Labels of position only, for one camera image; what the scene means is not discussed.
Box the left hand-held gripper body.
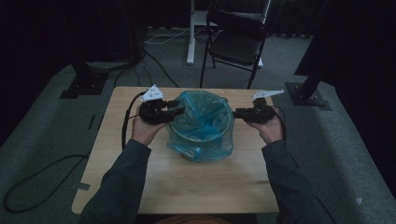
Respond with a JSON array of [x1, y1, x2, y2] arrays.
[[138, 83, 176, 126]]

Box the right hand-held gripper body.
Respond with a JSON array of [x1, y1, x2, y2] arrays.
[[245, 89, 286, 125]]

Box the blue plastic bag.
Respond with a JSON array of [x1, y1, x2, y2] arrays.
[[165, 90, 235, 163]]

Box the green ribbed plastic bin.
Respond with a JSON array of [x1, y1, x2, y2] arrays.
[[168, 92, 234, 161]]

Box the person's right hand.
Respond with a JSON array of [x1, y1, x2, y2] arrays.
[[247, 106, 285, 145]]

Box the person's left hand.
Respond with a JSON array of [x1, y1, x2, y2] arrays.
[[130, 113, 168, 147]]

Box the black metal stand base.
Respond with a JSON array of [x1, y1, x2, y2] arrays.
[[285, 72, 332, 112], [59, 60, 110, 100]]

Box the black folding chair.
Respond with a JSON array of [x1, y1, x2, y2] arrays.
[[199, 9, 269, 91]]

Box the dark curtain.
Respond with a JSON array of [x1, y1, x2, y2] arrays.
[[293, 0, 396, 191], [0, 0, 145, 147]]

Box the right hand-held gripper cable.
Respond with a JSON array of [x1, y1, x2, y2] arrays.
[[272, 105, 339, 224]]

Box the hand-held gripper cable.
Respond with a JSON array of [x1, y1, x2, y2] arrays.
[[272, 105, 339, 224], [120, 91, 148, 151]]

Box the left hand-held gripper cable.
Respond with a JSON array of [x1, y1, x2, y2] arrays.
[[120, 91, 148, 151]]

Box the thin black floor cables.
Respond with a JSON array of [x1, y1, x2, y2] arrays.
[[112, 46, 180, 89]]

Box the white floor cable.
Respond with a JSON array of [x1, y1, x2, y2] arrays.
[[143, 27, 191, 46]]

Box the thick black floor cable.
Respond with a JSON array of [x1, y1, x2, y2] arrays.
[[2, 153, 92, 215]]

